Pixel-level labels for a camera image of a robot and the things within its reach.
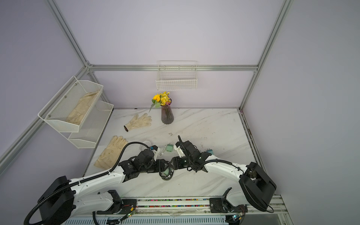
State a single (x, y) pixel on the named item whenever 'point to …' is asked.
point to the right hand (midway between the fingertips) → (173, 165)
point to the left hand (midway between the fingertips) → (166, 167)
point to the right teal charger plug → (210, 151)
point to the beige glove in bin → (77, 114)
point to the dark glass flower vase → (167, 115)
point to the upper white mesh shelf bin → (69, 109)
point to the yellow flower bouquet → (163, 99)
